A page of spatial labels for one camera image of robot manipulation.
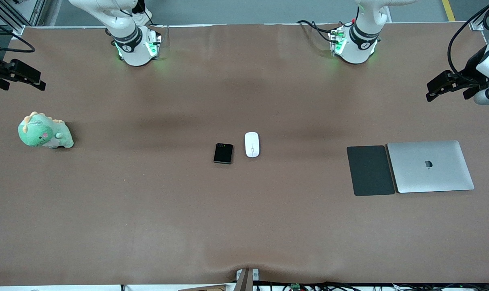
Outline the brown table cover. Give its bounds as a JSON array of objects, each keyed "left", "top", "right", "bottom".
[{"left": 0, "top": 22, "right": 489, "bottom": 285}]

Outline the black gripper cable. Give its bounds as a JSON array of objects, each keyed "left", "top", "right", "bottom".
[
  {"left": 447, "top": 0, "right": 489, "bottom": 81},
  {"left": 0, "top": 24, "right": 36, "bottom": 53}
]

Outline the green dinosaur plush toy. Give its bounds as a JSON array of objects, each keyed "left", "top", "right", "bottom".
[{"left": 18, "top": 112, "right": 74, "bottom": 149}]

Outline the black left arm base cable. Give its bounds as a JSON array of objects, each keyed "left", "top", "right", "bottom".
[{"left": 297, "top": 19, "right": 342, "bottom": 43}]

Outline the black folding phone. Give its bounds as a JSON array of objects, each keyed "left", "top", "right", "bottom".
[{"left": 213, "top": 143, "right": 233, "bottom": 164}]

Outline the silver closed laptop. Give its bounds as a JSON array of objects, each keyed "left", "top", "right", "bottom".
[{"left": 387, "top": 140, "right": 475, "bottom": 194}]

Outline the black arm base cable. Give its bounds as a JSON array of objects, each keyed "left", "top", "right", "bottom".
[
  {"left": 297, "top": 19, "right": 342, "bottom": 43},
  {"left": 135, "top": 0, "right": 154, "bottom": 27}
]

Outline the black right arm base cable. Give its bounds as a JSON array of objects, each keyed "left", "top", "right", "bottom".
[{"left": 135, "top": 0, "right": 154, "bottom": 27}]

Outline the aluminium frame profile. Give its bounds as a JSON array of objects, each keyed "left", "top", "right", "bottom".
[{"left": 0, "top": 0, "right": 47, "bottom": 37}]

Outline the white computer mouse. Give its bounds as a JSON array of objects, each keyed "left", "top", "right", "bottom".
[{"left": 245, "top": 132, "right": 260, "bottom": 158}]

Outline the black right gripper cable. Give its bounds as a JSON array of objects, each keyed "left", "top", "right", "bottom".
[{"left": 0, "top": 24, "right": 36, "bottom": 53}]

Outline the black mouse pad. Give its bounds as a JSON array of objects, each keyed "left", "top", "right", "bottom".
[{"left": 347, "top": 145, "right": 396, "bottom": 196}]

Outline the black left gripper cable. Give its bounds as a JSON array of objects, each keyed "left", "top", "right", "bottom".
[{"left": 447, "top": 0, "right": 489, "bottom": 81}]

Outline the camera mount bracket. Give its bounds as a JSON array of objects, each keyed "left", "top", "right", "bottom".
[{"left": 236, "top": 268, "right": 259, "bottom": 291}]

